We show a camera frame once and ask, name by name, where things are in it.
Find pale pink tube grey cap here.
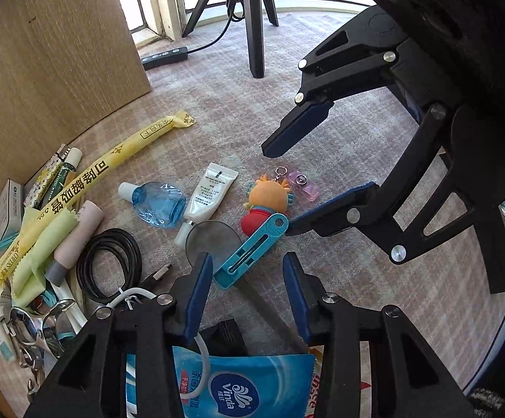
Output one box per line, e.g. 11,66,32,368
46,200,104,284

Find black power cable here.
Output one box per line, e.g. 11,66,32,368
187,0,242,53

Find metal keyring bunch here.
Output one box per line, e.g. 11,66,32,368
0,298,79,405

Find white cosmetic tube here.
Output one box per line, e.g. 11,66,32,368
175,162,238,245

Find small teal white box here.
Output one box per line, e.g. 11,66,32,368
0,178,24,253

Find white cable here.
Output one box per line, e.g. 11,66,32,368
104,286,213,386

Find pink plaid tablecloth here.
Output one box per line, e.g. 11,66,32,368
0,9,505,418

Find blue wet wipes packet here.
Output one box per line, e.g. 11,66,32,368
124,344,316,418

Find red white creamer sachet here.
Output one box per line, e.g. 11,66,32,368
305,344,372,418

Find long yellow straw packet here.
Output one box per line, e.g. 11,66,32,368
0,110,196,277

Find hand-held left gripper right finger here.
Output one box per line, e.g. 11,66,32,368
283,251,479,418

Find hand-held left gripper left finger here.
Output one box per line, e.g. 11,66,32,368
24,253,214,418

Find black inline switch box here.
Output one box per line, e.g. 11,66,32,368
142,46,189,70

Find large light wooden board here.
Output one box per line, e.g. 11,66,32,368
0,0,152,262

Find blue plastic clothespin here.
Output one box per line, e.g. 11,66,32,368
213,213,289,290

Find coiled black usb cable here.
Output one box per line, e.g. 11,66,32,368
76,229,175,303

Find white window frame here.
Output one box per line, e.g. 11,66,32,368
111,0,188,48

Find clear blue small bottle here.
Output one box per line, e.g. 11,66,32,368
118,181,188,229

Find light green cleaning cloth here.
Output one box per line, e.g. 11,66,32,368
11,207,81,308

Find black tripod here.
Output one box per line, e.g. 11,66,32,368
183,0,279,79

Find pink transparent key tag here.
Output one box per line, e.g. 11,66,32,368
285,172,321,203

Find green patterned slim box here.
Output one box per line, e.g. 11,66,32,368
24,144,70,210

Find green white lip balm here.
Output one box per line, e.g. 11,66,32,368
39,147,83,207

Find orange plush keychain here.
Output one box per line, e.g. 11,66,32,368
241,164,297,238

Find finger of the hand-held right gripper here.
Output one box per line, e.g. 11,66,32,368
285,103,475,266
261,6,447,157

